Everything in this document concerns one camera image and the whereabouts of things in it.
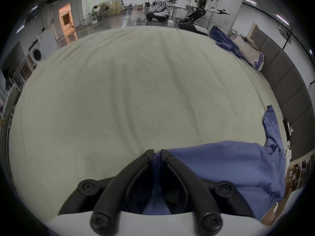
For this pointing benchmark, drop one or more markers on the black and white humanoid robot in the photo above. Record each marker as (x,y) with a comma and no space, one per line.
(203,8)

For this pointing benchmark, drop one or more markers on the blue shirt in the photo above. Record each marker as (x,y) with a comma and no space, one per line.
(236,166)

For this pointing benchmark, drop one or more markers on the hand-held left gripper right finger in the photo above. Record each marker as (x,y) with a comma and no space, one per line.
(192,188)

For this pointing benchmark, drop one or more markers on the white wheeled robot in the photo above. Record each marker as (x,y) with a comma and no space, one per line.
(158,7)

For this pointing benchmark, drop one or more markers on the grey padded headboard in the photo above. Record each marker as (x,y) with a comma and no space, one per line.
(285,75)

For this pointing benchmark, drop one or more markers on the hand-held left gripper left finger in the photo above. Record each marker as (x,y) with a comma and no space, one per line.
(115,188)

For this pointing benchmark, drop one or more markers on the white washing machine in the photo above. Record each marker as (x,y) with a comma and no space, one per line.
(45,47)

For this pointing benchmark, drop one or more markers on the bunched dark blue garment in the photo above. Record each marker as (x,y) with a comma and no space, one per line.
(225,40)

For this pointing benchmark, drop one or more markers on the small black and white device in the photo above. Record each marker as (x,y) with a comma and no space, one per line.
(288,129)

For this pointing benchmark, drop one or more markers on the beige pillow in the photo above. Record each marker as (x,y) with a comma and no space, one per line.
(248,49)

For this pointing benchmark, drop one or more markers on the bed with beige sheet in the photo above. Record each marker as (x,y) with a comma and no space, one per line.
(137,90)

